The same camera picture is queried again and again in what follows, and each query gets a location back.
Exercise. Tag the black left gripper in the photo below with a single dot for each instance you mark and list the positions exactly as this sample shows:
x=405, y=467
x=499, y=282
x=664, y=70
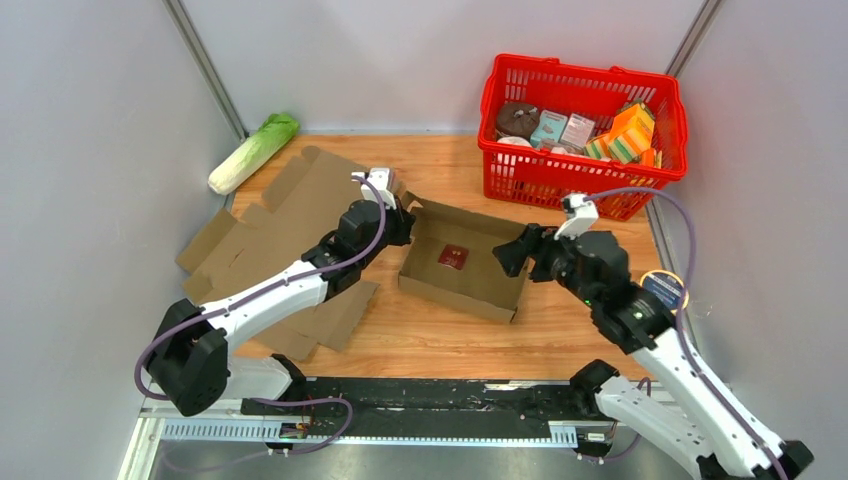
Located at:
x=404, y=222

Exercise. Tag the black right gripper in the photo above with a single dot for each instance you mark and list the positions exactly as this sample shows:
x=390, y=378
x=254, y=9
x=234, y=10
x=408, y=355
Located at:
x=538, y=243

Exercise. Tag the brown cardboard box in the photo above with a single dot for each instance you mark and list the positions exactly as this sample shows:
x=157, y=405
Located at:
x=481, y=288

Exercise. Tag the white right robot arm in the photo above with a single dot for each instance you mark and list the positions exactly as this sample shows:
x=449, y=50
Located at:
x=676, y=358

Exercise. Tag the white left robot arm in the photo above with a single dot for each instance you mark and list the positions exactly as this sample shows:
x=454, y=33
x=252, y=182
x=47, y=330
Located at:
x=187, y=362

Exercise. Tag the teal packet box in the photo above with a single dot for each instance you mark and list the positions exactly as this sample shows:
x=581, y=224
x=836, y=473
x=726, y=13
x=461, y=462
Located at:
x=549, y=129

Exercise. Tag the pink white packet box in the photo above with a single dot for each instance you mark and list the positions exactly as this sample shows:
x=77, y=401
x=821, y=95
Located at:
x=577, y=132

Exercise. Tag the orange yellow striped box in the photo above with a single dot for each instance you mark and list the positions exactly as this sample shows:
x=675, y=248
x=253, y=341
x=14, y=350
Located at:
x=629, y=140

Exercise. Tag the red candy packet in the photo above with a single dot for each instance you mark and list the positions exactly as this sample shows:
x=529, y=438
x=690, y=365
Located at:
x=453, y=256

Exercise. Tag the flat cardboard sheet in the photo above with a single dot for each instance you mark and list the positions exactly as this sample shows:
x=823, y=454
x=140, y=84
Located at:
x=231, y=253

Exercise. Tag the red plastic basket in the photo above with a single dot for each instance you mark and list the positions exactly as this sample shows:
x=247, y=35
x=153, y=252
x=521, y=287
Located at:
x=542, y=176

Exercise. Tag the brown round container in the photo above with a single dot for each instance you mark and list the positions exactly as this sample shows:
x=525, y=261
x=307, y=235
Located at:
x=517, y=119

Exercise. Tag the yellow blue tape roll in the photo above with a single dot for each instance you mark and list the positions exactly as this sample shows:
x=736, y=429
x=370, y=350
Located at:
x=667, y=286

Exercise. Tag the napa cabbage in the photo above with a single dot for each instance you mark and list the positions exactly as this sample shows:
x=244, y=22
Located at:
x=276, y=131

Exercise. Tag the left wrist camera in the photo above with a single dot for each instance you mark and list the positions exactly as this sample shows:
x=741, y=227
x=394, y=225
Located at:
x=377, y=186

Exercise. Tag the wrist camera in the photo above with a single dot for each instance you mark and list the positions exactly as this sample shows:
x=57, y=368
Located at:
x=581, y=214
x=377, y=186

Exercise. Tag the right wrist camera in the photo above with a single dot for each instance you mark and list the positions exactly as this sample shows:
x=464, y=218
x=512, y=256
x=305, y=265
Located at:
x=581, y=214

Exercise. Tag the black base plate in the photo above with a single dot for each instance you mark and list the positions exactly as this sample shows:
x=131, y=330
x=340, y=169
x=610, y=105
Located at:
x=432, y=408

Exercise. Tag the aluminium frame rail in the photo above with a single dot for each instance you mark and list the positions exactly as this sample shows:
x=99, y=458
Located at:
x=223, y=443

